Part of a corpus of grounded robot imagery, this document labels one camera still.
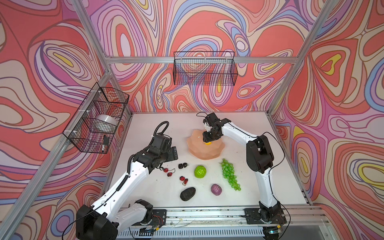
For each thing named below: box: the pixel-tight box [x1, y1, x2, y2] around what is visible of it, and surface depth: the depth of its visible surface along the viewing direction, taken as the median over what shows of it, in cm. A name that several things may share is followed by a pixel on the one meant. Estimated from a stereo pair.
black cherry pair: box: [178, 162, 190, 169], surface depth 92 cm
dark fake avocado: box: [180, 187, 196, 202], surface depth 79 cm
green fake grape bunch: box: [218, 158, 241, 191], surface depth 86 cm
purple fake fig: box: [211, 184, 222, 196], surface depth 80 cm
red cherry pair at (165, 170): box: [163, 168, 176, 177], surface depth 90 cm
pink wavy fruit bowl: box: [186, 129, 226, 161], surface depth 100 cm
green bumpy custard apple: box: [194, 165, 207, 179], surface depth 85 cm
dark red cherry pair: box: [179, 175, 189, 186], surface depth 86 cm
